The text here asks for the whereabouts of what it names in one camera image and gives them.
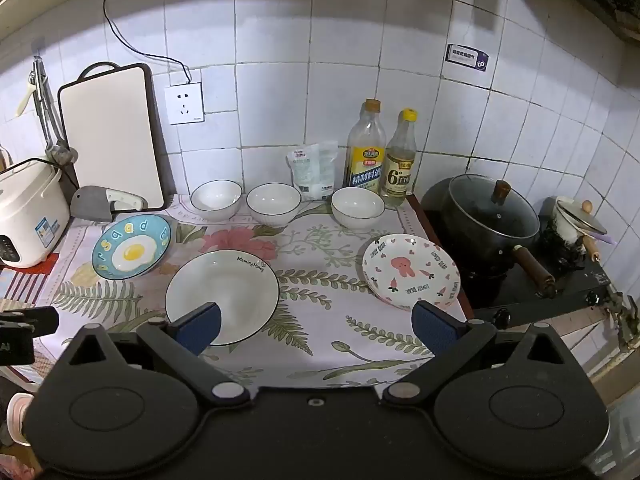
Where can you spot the clear vinegar bottle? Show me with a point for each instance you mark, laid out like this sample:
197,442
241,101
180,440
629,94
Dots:
399,170

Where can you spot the metal ladle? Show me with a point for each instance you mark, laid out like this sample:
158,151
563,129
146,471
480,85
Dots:
44,115

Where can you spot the white bowl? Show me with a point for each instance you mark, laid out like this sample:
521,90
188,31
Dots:
274,204
357,210
216,200

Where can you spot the white cutting board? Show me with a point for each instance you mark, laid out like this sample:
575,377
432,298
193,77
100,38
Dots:
112,135

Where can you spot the white salt bag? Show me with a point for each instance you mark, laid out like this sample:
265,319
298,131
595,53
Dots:
312,172

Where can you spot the white wall socket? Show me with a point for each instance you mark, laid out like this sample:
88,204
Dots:
185,104

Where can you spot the blue fried egg plate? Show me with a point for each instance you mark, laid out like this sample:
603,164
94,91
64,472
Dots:
131,250

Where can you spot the purple white wall sticker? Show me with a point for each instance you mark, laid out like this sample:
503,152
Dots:
466,58

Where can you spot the purple utensil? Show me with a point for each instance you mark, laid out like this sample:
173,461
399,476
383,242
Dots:
605,239

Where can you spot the wooden utensil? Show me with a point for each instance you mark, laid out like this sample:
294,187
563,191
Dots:
4,157

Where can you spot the pink rabbit print plate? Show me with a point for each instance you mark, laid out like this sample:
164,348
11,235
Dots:
407,270

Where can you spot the yellow label cooking wine bottle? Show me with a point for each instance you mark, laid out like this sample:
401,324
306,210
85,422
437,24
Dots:
364,160

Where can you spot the floral tablecloth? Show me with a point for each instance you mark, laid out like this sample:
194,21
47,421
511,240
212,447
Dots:
320,260

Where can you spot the small white pot lid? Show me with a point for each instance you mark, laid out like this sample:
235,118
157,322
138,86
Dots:
580,215

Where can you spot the red striped cloth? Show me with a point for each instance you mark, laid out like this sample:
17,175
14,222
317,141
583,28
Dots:
22,287

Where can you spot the small white enamel pot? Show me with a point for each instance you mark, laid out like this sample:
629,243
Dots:
567,232

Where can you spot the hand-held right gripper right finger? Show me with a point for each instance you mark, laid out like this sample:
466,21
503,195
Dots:
431,326

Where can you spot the black cooking pot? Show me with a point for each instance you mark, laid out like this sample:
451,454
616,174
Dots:
480,250

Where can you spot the hanging metal utensils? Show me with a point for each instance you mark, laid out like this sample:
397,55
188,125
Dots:
59,135

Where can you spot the wall hook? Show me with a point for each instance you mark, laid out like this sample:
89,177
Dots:
36,57

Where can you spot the cleaver with grey sheath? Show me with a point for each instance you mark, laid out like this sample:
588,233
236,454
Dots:
92,205

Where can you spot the white rice cooker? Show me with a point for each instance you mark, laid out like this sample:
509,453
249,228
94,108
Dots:
30,215

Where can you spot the white rice paddle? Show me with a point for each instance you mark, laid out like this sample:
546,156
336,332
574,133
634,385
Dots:
26,100

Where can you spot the white pink round container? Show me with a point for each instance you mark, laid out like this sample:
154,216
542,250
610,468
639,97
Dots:
19,417

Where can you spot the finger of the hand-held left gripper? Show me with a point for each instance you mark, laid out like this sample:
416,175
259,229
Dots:
35,320

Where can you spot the black gas stove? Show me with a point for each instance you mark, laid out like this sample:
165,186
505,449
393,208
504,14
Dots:
500,295

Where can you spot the large white plate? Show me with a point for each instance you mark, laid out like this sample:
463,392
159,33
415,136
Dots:
235,285

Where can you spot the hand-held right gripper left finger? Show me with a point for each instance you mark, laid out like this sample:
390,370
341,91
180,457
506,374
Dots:
202,329

